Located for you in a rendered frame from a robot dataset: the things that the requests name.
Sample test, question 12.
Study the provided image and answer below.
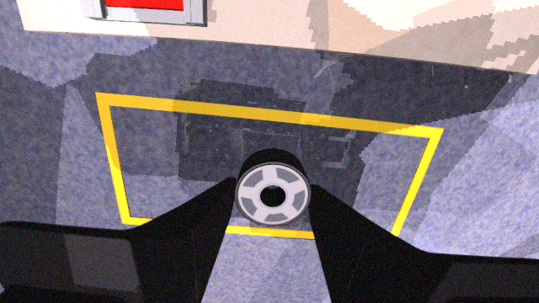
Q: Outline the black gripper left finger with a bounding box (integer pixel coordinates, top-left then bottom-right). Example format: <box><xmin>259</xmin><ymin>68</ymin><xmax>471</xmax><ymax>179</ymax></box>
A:
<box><xmin>0</xmin><ymin>177</ymin><xmax>236</xmax><ymax>303</ymax></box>

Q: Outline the yellow rectangular outline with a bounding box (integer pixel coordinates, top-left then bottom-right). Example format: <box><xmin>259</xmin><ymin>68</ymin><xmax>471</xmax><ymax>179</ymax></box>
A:
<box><xmin>95</xmin><ymin>92</ymin><xmax>444</xmax><ymax>239</ymax></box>

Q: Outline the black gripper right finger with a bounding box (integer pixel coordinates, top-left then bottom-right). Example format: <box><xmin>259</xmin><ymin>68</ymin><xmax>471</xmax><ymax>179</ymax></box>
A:
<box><xmin>308</xmin><ymin>184</ymin><xmax>539</xmax><ymax>303</ymax></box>

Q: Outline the black tyre with silver rim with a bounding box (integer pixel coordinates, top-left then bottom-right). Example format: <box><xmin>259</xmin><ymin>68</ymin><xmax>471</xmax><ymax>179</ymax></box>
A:
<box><xmin>234</xmin><ymin>148</ymin><xmax>312</xmax><ymax>226</ymax></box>

